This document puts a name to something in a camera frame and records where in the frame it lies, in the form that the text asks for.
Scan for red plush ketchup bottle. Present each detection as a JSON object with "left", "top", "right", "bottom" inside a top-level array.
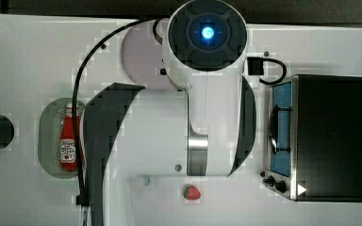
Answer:
[{"left": 59, "top": 103, "right": 77, "bottom": 171}]

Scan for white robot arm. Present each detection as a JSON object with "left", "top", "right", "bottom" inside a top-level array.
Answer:
[{"left": 81, "top": 0, "right": 255, "bottom": 226}]

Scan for green oval strainer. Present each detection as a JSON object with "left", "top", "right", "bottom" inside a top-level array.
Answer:
[{"left": 38, "top": 98, "right": 85, "bottom": 179}]

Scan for grey round plate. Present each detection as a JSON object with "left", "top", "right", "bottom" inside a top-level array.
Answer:
[{"left": 121, "top": 20, "right": 176, "bottom": 90}]

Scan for green cup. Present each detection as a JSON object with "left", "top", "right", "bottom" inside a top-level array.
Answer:
[{"left": 142, "top": 176, "right": 151, "bottom": 186}]

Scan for red plush strawberry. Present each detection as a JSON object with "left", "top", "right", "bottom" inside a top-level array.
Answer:
[{"left": 183, "top": 186, "right": 202, "bottom": 201}]

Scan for stainless toaster oven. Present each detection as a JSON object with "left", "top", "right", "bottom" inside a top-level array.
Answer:
[{"left": 261, "top": 74, "right": 362, "bottom": 202}]

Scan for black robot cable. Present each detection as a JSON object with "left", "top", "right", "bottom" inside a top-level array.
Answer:
[{"left": 72, "top": 19, "right": 153, "bottom": 207}]

